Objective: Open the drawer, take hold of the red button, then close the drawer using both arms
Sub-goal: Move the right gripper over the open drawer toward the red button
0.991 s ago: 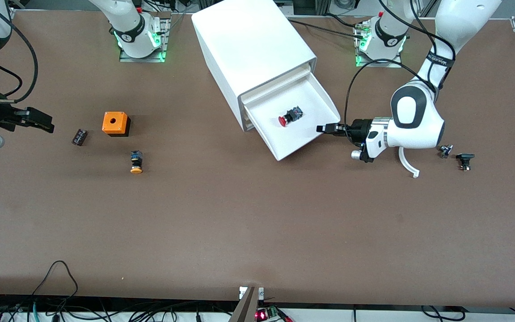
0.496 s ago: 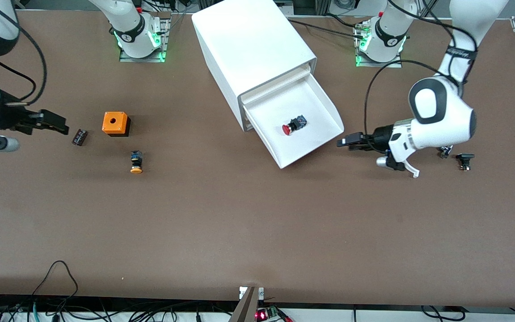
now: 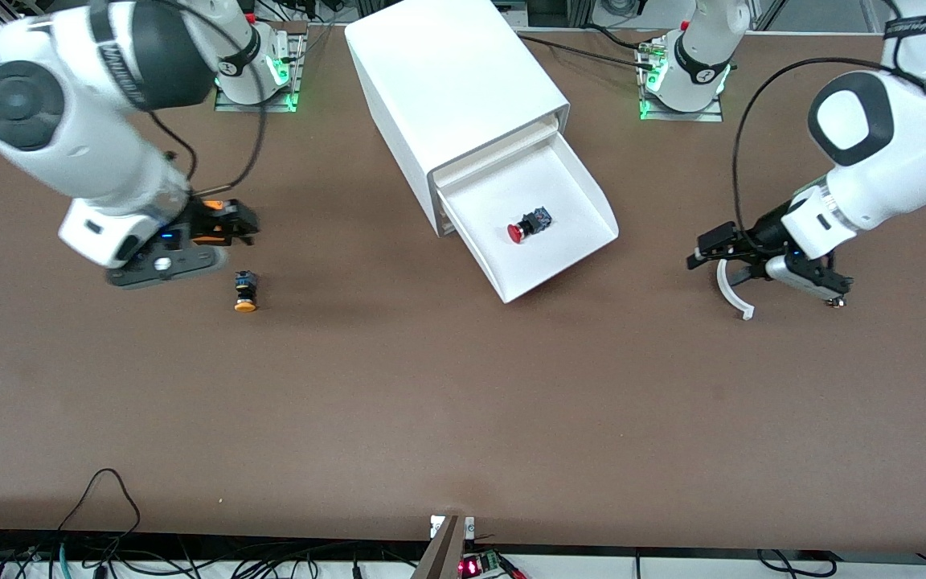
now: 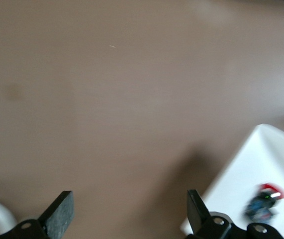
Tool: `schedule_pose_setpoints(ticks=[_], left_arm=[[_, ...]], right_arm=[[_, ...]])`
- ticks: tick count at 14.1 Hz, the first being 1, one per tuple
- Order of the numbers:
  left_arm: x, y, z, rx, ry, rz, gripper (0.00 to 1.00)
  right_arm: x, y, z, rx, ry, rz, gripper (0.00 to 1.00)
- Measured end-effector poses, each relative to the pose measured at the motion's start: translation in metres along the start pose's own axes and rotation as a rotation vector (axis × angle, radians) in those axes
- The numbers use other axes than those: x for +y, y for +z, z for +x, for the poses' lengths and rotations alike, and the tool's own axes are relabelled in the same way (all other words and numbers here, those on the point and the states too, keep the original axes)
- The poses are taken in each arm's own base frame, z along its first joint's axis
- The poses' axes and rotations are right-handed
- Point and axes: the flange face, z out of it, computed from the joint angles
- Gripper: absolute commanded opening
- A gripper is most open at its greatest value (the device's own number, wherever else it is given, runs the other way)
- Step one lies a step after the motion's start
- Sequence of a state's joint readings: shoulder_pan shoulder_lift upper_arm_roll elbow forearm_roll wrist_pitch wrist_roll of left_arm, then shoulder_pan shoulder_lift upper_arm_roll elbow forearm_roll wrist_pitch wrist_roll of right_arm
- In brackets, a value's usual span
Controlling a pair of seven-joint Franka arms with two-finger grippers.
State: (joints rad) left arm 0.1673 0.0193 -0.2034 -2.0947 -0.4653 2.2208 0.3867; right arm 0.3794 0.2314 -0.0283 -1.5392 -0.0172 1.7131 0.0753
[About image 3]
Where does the red push button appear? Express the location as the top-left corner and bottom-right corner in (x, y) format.
(507, 207), (554, 245)

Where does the orange box with hole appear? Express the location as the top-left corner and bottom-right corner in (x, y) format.
(190, 199), (237, 247)

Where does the circuit board with red light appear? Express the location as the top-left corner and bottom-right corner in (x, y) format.
(459, 550), (528, 579)

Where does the white half ring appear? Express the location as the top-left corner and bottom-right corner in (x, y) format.
(717, 257), (756, 321)

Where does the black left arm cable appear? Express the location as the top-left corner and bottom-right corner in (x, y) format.
(732, 0), (926, 239)

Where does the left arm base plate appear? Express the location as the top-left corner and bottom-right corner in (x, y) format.
(638, 36), (725, 123)

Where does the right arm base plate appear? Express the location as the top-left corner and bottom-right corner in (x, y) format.
(214, 31), (308, 113)

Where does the black cable on table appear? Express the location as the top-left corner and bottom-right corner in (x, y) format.
(515, 32), (661, 70)

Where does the black looped cable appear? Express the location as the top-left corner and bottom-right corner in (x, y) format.
(57, 469), (142, 536)

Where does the grey camera mount bar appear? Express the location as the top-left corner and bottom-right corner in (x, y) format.
(411, 515), (477, 579)

